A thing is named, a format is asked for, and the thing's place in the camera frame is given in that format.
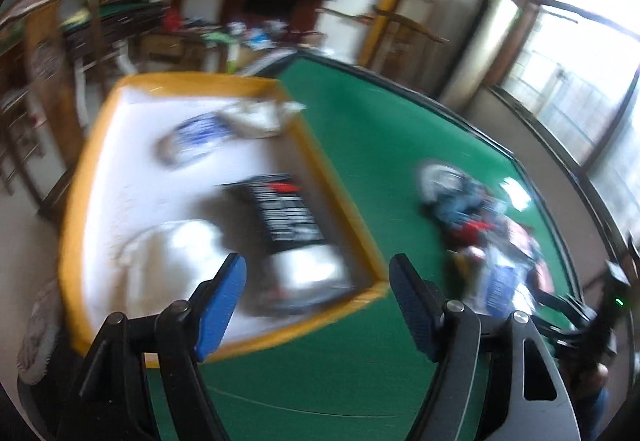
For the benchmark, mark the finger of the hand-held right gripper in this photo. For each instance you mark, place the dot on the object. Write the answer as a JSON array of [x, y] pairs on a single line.
[[555, 298]]

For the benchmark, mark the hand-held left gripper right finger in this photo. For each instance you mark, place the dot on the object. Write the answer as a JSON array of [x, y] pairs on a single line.
[[410, 306]]

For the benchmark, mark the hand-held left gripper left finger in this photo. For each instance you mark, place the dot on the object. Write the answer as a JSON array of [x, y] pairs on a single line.
[[222, 306]]

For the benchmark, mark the yellow-rimmed white box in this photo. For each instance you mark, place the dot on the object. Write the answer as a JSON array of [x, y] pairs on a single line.
[[330, 176]]

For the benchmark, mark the person's right forearm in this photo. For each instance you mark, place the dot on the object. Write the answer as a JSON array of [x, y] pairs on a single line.
[[597, 413]]

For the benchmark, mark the person's right hand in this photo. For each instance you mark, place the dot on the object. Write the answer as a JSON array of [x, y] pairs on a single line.
[[593, 378]]

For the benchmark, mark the white blue paper packet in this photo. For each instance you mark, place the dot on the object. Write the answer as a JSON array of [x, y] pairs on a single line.
[[500, 283]]

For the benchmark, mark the orange pink packet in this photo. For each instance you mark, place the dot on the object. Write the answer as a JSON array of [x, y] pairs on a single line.
[[525, 246]]

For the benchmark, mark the white plastic bag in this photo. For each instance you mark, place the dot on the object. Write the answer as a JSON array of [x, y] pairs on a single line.
[[170, 246]]

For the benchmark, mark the silver pack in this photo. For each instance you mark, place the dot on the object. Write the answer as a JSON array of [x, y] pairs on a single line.
[[305, 276]]

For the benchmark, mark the small red item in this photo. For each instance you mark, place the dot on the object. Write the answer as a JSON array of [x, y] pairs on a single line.
[[472, 227]]

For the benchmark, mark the black packet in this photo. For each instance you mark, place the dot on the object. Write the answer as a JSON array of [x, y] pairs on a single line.
[[282, 216]]

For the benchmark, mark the blue cloth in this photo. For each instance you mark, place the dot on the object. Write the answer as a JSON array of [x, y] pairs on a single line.
[[465, 203]]

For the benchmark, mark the crumpled white wrapper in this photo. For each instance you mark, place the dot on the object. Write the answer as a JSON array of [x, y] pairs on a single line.
[[255, 121]]

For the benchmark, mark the round patterned cushion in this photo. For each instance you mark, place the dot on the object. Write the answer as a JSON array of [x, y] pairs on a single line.
[[35, 336]]

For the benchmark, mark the large window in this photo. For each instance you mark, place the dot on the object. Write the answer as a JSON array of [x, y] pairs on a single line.
[[585, 71]]

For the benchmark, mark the green white bottle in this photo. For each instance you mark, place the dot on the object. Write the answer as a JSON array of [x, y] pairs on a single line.
[[233, 58]]

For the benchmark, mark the white standing air conditioner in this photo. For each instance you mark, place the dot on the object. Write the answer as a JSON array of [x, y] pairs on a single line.
[[480, 46]]

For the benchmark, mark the wooden coffee table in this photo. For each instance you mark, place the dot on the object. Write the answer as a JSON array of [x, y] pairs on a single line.
[[175, 46]]

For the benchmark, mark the wooden armchair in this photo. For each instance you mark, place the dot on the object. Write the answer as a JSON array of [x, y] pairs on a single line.
[[410, 28]]

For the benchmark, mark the red bag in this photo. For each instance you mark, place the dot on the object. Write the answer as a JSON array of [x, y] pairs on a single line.
[[172, 20]]

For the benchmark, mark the carved wooden chair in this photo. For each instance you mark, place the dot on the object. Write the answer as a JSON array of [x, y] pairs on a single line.
[[45, 61]]

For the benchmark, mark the green-topped side table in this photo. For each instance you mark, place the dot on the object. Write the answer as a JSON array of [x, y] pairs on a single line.
[[125, 16]]

